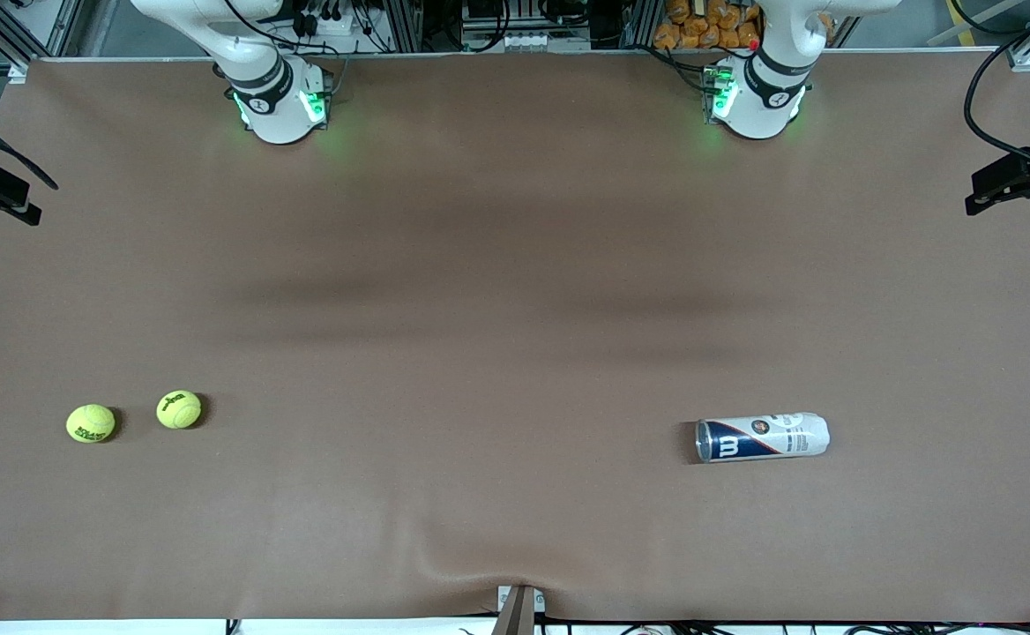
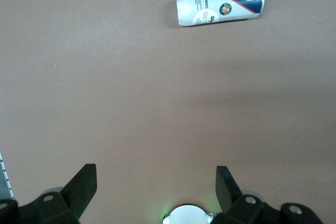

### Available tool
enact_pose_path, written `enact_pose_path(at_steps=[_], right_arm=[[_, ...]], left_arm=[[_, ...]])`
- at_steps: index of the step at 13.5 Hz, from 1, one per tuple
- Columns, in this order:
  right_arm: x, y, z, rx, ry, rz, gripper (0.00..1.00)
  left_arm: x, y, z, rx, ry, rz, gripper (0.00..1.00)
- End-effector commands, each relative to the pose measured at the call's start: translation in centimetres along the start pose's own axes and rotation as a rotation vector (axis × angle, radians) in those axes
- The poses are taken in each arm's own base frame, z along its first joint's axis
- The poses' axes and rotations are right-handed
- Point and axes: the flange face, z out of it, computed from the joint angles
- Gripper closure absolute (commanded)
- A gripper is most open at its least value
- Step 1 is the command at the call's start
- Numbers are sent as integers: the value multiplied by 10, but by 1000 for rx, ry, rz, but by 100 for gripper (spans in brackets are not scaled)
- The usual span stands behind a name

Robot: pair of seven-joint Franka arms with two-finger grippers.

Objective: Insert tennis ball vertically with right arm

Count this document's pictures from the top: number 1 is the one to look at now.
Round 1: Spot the yellow tennis ball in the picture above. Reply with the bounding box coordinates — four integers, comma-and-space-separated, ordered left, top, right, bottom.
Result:
65, 404, 116, 445
156, 390, 203, 430

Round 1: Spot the blue white tennis ball can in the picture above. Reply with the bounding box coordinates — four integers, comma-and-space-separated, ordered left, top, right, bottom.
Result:
695, 411, 832, 465

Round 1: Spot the bag of orange items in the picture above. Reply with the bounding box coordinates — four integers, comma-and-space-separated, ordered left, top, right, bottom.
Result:
653, 0, 761, 51

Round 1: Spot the white power strip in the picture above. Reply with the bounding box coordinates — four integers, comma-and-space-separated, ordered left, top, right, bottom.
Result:
299, 0, 370, 38

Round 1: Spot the brown table mat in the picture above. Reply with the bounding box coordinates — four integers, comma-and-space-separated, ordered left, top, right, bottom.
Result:
0, 49, 1030, 624

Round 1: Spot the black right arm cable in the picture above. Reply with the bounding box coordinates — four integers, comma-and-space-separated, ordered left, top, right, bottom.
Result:
0, 103, 60, 191

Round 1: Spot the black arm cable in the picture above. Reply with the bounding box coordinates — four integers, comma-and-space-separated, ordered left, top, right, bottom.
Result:
0, 103, 60, 191
963, 16, 1030, 164

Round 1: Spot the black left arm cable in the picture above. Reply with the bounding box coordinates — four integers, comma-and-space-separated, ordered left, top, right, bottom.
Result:
963, 16, 1030, 164

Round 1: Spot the aluminium frame post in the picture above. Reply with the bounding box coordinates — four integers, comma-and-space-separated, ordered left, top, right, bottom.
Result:
396, 0, 424, 52
623, 0, 657, 50

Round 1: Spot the metal table bracket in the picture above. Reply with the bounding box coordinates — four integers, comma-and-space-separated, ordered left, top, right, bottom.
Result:
496, 584, 547, 635

